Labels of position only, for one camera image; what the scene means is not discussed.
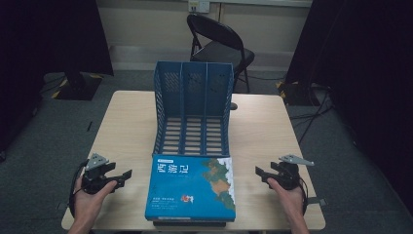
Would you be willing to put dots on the person's right hand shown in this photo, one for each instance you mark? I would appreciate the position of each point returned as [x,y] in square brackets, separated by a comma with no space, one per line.
[292,203]

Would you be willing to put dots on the black curtain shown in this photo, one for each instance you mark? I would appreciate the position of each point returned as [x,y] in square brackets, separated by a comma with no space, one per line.
[48,35]
[367,65]

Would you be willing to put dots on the white wall socket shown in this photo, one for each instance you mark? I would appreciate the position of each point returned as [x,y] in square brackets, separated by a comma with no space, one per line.
[198,6]

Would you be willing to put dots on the blue plastic file rack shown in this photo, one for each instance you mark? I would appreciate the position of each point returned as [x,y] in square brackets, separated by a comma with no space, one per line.
[193,97]

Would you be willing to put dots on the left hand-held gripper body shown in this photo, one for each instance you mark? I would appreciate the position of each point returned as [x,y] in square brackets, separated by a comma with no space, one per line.
[94,180]

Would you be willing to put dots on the blue book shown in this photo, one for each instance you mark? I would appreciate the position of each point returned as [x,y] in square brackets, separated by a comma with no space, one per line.
[181,191]

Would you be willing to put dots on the black stand base yellow stripes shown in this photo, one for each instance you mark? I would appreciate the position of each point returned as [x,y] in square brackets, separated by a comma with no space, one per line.
[297,94]
[78,86]

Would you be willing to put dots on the black book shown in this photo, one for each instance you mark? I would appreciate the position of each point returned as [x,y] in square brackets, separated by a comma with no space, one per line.
[188,223]

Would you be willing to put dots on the grey tape strip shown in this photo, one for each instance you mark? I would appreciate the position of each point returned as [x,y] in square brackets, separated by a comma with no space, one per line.
[316,201]
[63,206]

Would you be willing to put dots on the person's left hand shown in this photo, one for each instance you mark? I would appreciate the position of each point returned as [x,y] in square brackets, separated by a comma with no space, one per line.
[87,204]

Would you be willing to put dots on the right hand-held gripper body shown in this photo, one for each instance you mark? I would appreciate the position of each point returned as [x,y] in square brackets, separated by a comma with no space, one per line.
[289,177]

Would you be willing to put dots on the black folding chair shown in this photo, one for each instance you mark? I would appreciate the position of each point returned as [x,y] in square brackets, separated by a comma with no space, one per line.
[224,52]

